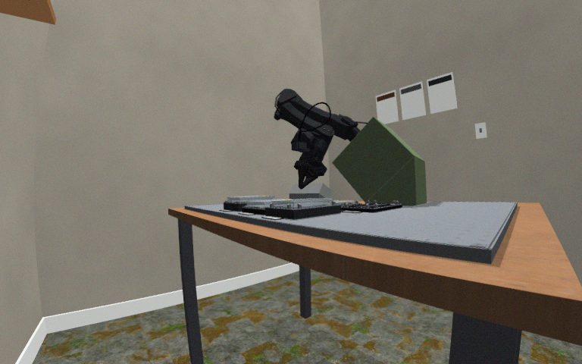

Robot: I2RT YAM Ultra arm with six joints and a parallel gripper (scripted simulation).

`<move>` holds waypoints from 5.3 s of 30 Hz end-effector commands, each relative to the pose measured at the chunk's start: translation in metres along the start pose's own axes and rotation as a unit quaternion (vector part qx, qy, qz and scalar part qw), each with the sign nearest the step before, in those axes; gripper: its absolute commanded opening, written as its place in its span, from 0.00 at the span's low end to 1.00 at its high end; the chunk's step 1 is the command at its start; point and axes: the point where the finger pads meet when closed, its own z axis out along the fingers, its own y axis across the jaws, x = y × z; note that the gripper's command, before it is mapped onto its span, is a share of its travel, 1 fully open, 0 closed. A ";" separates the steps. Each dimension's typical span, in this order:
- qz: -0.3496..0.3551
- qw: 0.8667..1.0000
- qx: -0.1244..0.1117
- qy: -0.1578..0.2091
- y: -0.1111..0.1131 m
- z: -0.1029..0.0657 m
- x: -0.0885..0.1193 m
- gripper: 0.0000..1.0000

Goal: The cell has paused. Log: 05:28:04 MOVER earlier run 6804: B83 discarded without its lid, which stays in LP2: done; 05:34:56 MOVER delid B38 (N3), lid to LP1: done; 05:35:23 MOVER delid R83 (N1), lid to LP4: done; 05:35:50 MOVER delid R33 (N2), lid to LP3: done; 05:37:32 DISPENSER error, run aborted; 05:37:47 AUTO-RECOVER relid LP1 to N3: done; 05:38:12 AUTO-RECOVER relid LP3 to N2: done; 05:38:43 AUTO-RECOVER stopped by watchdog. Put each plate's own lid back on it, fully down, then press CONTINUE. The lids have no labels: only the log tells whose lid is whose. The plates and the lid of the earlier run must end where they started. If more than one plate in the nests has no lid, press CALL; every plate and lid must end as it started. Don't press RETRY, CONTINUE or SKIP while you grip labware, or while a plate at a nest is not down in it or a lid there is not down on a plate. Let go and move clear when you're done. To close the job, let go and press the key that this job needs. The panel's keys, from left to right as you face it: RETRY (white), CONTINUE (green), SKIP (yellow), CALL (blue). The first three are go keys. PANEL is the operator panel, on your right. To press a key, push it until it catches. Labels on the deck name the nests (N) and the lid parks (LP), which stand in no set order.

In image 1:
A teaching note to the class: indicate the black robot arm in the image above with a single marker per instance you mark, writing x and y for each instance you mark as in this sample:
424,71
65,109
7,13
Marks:
294,109

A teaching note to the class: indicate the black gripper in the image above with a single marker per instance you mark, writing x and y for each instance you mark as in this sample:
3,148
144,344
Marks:
311,171

